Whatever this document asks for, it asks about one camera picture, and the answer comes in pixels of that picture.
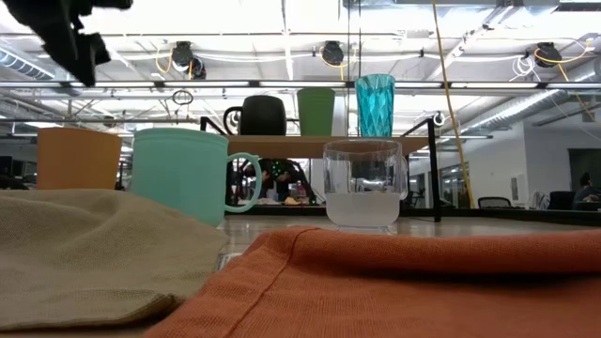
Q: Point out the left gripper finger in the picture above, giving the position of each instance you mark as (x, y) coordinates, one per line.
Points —
(77, 63)
(96, 49)

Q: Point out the orange plastic cup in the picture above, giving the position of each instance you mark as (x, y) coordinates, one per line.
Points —
(77, 159)

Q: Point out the light blue plastic mug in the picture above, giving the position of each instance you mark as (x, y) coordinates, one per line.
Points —
(178, 173)

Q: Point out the black mug yellow inside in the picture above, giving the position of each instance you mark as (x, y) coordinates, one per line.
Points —
(263, 117)

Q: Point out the green plastic cup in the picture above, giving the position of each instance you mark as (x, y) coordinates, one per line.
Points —
(315, 112)

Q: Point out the teal faceted tumbler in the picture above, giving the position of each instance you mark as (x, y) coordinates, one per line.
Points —
(374, 105)

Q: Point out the clear glass mug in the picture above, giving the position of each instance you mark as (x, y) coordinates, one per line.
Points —
(364, 206)

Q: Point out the wooden shelf with black legs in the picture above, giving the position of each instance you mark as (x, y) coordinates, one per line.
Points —
(305, 146)

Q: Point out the tan cloth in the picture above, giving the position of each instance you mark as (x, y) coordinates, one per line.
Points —
(94, 258)

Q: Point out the person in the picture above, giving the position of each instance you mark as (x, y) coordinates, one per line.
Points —
(263, 180)
(587, 190)

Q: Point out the small white care label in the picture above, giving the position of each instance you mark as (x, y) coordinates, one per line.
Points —
(227, 262)

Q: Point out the orange cloth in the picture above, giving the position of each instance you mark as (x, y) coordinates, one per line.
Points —
(399, 291)

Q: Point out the black office chair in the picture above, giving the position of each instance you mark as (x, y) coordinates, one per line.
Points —
(494, 203)
(561, 200)

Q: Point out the silver ventilation duct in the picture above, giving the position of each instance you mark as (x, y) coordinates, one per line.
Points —
(516, 110)

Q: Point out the black aluminium table frame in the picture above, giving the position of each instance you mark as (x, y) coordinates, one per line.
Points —
(516, 217)

